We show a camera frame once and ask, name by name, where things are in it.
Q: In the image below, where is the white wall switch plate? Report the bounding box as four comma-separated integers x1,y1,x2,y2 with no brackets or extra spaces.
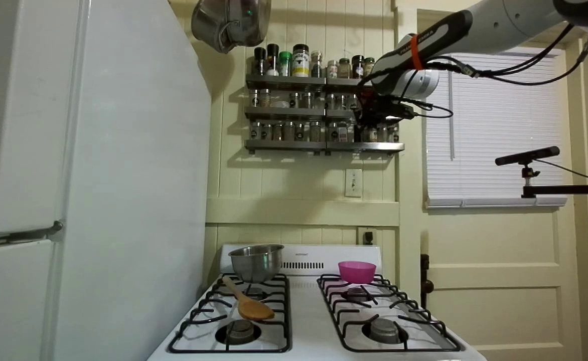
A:
343,166,363,200

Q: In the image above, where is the white refrigerator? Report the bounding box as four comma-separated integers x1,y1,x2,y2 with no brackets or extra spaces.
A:
0,0,213,361

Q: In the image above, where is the pink plastic bowl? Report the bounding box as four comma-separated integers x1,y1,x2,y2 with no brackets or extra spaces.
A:
337,258,376,285

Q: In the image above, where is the large yellow-label jar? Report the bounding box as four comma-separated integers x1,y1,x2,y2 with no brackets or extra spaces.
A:
289,43,313,81

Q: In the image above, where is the black burner grate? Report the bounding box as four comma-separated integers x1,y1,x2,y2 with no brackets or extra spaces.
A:
314,273,463,355
165,270,293,355

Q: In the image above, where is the white bottle black cap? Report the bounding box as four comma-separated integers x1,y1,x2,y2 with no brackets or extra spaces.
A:
264,43,280,78

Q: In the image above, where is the gray wall spice rack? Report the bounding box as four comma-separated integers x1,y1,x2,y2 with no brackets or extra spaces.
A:
243,70,405,157

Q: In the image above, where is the stainless steel pot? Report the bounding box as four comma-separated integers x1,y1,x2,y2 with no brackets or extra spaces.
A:
227,242,285,283

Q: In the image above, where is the cream panel door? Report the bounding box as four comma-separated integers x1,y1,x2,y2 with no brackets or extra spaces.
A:
416,8,588,361

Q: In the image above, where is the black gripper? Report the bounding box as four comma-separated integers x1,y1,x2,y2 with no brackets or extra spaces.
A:
357,92,410,126

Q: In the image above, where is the gray hanging kitchen utensil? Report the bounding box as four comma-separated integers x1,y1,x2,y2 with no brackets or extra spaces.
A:
189,0,272,56

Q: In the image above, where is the dark spice bottle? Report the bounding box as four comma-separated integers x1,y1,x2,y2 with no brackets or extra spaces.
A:
349,54,367,81

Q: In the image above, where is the dark-lidded spice jar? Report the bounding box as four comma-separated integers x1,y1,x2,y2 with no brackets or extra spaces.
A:
252,47,266,78

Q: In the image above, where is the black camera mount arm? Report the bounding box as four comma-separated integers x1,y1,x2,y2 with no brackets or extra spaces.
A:
520,165,588,200

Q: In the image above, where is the green-capped spice jar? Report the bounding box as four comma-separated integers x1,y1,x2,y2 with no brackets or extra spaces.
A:
277,51,293,78

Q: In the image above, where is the white gas stove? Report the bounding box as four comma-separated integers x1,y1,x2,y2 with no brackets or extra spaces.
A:
147,242,487,361

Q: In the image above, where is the black door handle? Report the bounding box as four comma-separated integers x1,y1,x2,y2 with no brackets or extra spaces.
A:
418,253,436,311

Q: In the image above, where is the wooden spoon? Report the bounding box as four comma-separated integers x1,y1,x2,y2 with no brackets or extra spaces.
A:
220,275,277,321

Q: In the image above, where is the orange strap on wrist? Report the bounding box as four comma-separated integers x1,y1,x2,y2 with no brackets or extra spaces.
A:
405,35,426,73

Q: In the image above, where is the black stereo camera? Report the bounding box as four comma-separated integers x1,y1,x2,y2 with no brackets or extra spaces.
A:
493,145,561,168

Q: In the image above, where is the white window blind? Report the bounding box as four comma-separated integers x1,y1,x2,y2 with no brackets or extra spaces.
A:
421,45,570,211

